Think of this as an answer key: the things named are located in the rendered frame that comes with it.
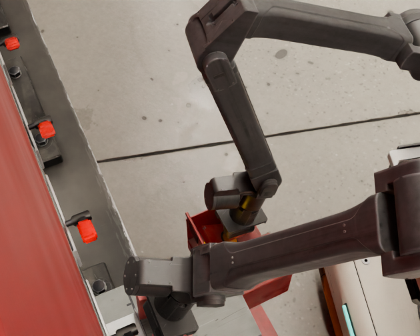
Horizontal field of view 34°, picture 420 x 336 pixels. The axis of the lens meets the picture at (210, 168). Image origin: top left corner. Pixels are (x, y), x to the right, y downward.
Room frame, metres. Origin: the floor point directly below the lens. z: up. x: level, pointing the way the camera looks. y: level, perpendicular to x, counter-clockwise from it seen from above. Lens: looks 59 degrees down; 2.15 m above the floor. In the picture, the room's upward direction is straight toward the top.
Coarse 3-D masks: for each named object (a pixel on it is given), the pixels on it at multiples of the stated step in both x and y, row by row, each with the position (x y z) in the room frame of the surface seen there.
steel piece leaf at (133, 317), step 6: (126, 318) 0.38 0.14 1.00; (132, 318) 0.38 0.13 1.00; (138, 318) 0.37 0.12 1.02; (108, 324) 0.37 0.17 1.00; (114, 324) 0.37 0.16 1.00; (120, 324) 0.37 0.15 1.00; (126, 324) 0.37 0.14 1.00; (138, 324) 0.37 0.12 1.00; (108, 330) 0.36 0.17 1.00; (114, 330) 0.36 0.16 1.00; (138, 330) 0.36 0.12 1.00
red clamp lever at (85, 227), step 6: (72, 216) 0.48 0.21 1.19; (78, 216) 0.48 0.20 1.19; (84, 216) 0.48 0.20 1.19; (90, 216) 0.49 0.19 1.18; (66, 222) 0.48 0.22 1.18; (72, 222) 0.48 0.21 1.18; (78, 222) 0.47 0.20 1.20; (84, 222) 0.46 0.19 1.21; (90, 222) 0.46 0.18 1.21; (78, 228) 0.45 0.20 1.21; (84, 228) 0.44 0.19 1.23; (90, 228) 0.44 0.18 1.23; (84, 234) 0.43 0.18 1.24; (90, 234) 0.43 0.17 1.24; (96, 234) 0.43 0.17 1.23; (84, 240) 0.42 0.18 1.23; (90, 240) 0.42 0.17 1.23
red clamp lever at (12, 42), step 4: (8, 36) 0.85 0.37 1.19; (12, 36) 0.85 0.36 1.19; (16, 36) 0.85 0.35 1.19; (4, 40) 0.84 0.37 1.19; (8, 40) 0.81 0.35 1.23; (12, 40) 0.80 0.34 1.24; (16, 40) 0.80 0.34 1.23; (0, 44) 0.84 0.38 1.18; (4, 44) 0.84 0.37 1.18; (8, 44) 0.79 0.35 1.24; (12, 44) 0.79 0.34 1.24; (16, 44) 0.79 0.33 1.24; (8, 48) 0.78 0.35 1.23; (12, 48) 0.79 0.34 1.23; (16, 48) 0.79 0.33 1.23
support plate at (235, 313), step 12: (120, 288) 0.44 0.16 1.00; (96, 300) 0.41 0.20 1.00; (108, 300) 0.41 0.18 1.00; (120, 300) 0.41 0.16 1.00; (228, 300) 0.41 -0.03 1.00; (240, 300) 0.41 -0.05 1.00; (108, 312) 0.39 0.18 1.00; (120, 312) 0.39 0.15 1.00; (132, 312) 0.39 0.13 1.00; (204, 312) 0.39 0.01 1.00; (216, 312) 0.39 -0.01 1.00; (228, 312) 0.39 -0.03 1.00; (240, 312) 0.39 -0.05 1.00; (144, 324) 0.37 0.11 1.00; (204, 324) 0.37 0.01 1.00; (216, 324) 0.37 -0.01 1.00; (228, 324) 0.37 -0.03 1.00; (240, 324) 0.37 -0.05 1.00; (252, 324) 0.37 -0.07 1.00
